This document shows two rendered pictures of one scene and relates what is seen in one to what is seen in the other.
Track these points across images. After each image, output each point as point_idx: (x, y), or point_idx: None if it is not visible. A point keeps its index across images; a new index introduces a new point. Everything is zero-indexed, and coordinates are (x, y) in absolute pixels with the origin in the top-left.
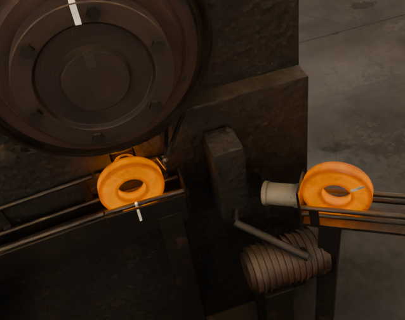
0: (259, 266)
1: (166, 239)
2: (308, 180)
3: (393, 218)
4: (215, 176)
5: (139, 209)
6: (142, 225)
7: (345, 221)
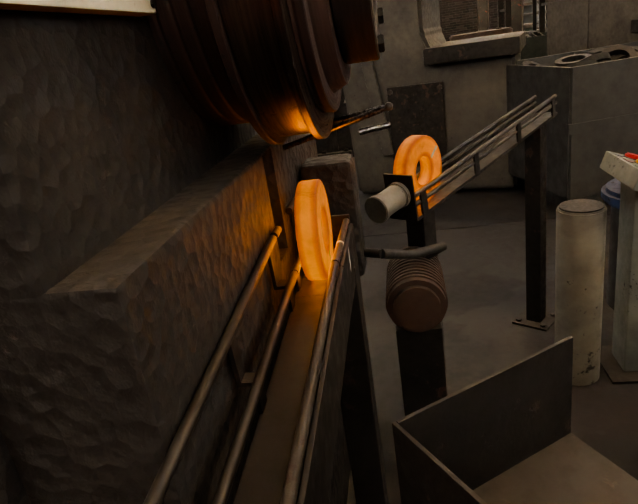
0: (430, 280)
1: (360, 306)
2: (407, 160)
3: (461, 164)
4: (352, 196)
5: (348, 247)
6: (352, 281)
7: (434, 199)
